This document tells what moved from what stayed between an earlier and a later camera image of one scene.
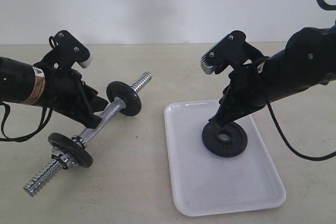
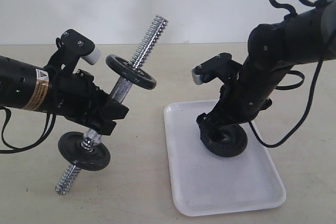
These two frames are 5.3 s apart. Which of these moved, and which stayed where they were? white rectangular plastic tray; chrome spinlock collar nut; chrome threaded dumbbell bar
Moved: chrome threaded dumbbell bar; chrome spinlock collar nut
Stayed: white rectangular plastic tray
